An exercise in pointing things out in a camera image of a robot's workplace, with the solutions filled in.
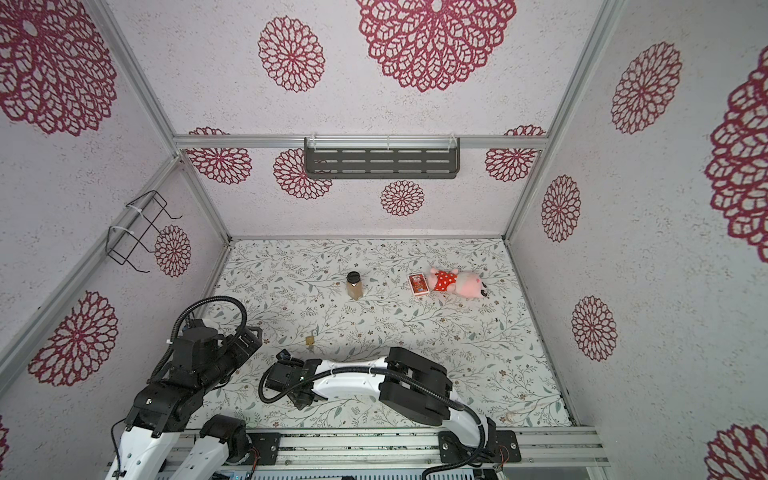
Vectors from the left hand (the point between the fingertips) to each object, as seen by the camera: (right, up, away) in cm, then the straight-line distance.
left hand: (253, 346), depth 74 cm
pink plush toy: (+60, +14, +24) cm, 66 cm away
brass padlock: (+9, -3, +19) cm, 21 cm away
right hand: (+9, -13, +9) cm, 19 cm away
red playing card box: (+45, +13, +32) cm, 57 cm away
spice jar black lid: (+23, +16, +23) cm, 36 cm away
